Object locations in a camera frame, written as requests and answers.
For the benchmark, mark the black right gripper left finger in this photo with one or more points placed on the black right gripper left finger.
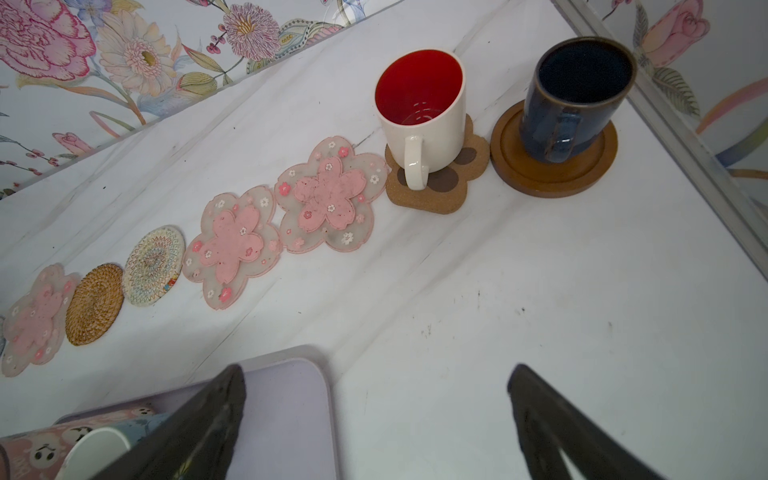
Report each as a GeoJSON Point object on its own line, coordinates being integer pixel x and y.
{"type": "Point", "coordinates": [196, 442]}

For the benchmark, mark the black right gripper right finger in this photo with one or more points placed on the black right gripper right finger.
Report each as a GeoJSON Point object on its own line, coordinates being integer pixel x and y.
{"type": "Point", "coordinates": [549, 428]}

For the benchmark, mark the woven tan round coaster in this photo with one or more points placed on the woven tan round coaster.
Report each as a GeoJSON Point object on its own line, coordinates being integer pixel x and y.
{"type": "Point", "coordinates": [95, 305]}

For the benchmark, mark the colourful patterned round coaster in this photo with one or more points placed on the colourful patterned round coaster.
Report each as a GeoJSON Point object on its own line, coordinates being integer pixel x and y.
{"type": "Point", "coordinates": [153, 267]}

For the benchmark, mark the brown wooden round coaster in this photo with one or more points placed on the brown wooden round coaster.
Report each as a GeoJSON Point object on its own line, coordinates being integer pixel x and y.
{"type": "Point", "coordinates": [545, 180]}

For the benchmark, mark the dark navy small mug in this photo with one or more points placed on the dark navy small mug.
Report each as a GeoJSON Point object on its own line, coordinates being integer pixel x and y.
{"type": "Point", "coordinates": [576, 88]}

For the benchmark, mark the red inside white mug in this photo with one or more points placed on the red inside white mug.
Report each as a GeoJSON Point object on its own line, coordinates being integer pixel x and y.
{"type": "Point", "coordinates": [420, 100]}

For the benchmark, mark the cork paw coaster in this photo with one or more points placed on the cork paw coaster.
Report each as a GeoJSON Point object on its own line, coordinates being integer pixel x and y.
{"type": "Point", "coordinates": [446, 189]}

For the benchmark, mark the lilac tray mat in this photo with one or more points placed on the lilac tray mat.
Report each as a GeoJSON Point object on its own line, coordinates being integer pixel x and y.
{"type": "Point", "coordinates": [288, 429]}

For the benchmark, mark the pink mug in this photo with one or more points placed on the pink mug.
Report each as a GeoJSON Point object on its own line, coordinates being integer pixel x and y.
{"type": "Point", "coordinates": [40, 454]}

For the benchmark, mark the white mug blue handle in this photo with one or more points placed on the white mug blue handle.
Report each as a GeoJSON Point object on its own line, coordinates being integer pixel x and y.
{"type": "Point", "coordinates": [103, 446]}

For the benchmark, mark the aluminium corner post right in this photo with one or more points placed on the aluminium corner post right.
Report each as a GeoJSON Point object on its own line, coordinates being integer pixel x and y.
{"type": "Point", "coordinates": [702, 89]}

